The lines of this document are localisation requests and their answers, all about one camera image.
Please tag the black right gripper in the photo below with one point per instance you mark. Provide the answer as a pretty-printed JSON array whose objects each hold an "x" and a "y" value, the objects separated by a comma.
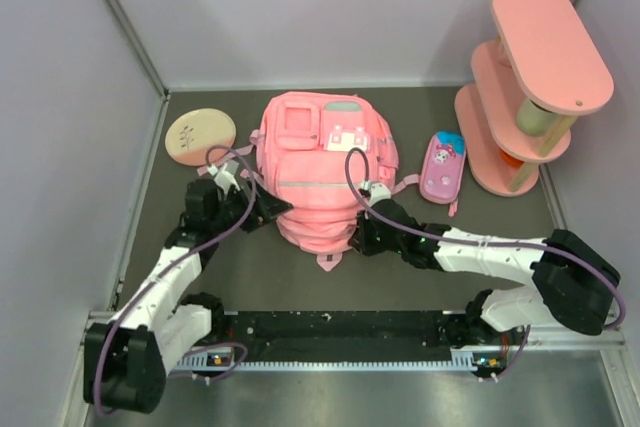
[{"x": 359, "y": 240}]

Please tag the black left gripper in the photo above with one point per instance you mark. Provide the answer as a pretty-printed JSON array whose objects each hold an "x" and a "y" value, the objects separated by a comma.
[{"x": 268, "y": 207}]

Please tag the pink student backpack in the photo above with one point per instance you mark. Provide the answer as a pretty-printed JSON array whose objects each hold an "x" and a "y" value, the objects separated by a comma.
[{"x": 310, "y": 148}]

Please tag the pink cartoon pencil case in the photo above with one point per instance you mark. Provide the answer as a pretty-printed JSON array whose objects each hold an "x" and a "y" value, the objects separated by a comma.
[{"x": 442, "y": 170}]

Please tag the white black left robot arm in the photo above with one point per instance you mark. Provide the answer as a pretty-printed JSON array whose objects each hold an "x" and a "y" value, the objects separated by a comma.
[{"x": 128, "y": 358}]

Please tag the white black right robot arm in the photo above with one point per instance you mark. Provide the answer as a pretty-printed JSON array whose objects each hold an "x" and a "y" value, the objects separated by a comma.
[{"x": 559, "y": 278}]

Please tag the cream and pink plate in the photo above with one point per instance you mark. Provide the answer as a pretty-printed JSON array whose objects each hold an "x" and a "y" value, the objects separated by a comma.
[{"x": 190, "y": 136}]

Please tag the orange bowl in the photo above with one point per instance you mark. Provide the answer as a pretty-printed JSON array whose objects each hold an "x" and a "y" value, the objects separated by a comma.
[{"x": 510, "y": 160}]

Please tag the pale green cup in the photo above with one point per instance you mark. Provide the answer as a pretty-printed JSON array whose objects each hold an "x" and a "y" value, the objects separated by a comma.
[{"x": 533, "y": 120}]

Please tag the pink three-tier wooden shelf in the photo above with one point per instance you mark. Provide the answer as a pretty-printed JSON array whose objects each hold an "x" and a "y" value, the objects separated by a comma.
[{"x": 542, "y": 52}]

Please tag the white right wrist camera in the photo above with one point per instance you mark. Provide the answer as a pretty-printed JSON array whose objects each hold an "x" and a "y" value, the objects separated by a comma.
[{"x": 374, "y": 192}]

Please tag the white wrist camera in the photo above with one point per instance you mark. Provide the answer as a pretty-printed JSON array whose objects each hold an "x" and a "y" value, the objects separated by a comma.
[
  {"x": 224, "y": 176},
  {"x": 374, "y": 192}
]

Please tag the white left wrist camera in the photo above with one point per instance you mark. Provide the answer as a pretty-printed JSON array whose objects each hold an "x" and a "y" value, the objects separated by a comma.
[{"x": 224, "y": 176}]

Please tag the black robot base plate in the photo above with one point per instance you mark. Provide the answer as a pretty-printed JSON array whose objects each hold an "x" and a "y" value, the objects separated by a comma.
[{"x": 353, "y": 331}]

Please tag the grey slotted cable duct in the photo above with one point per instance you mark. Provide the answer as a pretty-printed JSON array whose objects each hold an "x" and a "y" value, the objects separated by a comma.
[{"x": 219, "y": 360}]

